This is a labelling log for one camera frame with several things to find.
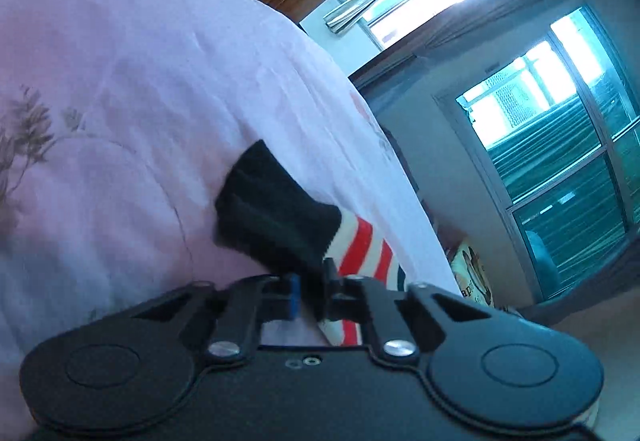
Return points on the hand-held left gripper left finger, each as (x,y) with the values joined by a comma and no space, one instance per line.
(293,295)

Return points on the striped top with black sleeve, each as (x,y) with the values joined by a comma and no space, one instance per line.
(280,216)

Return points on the cartoon printed cushion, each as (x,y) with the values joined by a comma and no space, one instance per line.
(472,271)

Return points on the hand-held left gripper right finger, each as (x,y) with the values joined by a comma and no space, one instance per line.
(332,303)

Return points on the floral bed sheet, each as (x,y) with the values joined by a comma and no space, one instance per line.
(125,96)

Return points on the large grilled window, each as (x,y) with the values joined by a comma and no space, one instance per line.
(555,161)

